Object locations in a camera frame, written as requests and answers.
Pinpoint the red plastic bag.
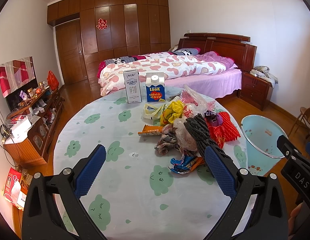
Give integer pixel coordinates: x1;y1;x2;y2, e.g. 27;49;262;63
208;111;241;148

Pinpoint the blue orange snack wrapper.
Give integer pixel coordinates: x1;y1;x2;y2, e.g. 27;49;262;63
169;155;205;175

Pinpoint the purple plastic bag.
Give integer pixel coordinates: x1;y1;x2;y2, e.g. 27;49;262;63
204;111;223;127

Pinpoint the black foam net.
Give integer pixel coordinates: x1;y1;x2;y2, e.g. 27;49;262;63
184;114;231;159

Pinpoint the pink transparent plastic bag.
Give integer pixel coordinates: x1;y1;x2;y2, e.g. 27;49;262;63
180;85;215;118

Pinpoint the plaid cloth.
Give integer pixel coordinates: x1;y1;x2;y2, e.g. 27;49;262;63
154;124;178;155

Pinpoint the orange snack box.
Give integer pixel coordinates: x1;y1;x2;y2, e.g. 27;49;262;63
138;125;164;136

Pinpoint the pale yellow printed plastic bag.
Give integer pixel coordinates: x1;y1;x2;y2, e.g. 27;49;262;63
143;103;166;120

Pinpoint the light blue trash bin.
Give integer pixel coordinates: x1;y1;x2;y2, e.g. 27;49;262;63
240;115;287;176

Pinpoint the person right hand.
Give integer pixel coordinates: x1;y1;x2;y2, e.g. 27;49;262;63
287;202;306;238

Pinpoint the red box on floor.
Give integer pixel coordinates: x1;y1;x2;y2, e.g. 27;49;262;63
3;168;26;211

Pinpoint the folding wooden chair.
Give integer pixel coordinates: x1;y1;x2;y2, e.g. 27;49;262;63
288;107;310;139

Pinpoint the wooden sideboard cabinet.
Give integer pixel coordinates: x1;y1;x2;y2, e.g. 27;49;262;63
4;88;64;167

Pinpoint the wooden nightstand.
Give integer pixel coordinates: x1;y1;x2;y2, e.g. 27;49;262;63
239;72;273;111

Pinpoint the cloud pattern tablecloth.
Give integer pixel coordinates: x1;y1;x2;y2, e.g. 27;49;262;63
52;86;253;240

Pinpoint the clothes pile on nightstand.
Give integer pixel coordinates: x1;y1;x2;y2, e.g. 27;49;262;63
250;66;278;88

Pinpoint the wooden bed pink sheet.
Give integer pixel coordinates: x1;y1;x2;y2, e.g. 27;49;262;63
98;33;257;99

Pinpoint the red gift bag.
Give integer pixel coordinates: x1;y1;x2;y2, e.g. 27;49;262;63
47;71;59;91

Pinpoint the television with red cloth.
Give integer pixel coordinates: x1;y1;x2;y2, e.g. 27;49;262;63
0;56;38;111

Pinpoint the heart pattern duvet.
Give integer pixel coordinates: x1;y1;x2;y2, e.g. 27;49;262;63
98;48;242;99

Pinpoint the white tall milk carton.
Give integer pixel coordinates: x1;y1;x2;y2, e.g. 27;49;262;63
124;70;142;103

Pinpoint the blue LOOK milk carton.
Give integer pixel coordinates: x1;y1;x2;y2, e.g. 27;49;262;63
145;72;165;102

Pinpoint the wooden door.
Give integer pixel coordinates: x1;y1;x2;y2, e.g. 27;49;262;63
56;20;87;85

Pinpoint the red double happiness decal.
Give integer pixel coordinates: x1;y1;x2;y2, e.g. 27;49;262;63
96;18;108;30

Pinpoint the wooden wardrobe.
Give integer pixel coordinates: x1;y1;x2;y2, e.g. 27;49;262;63
47;0;171;83

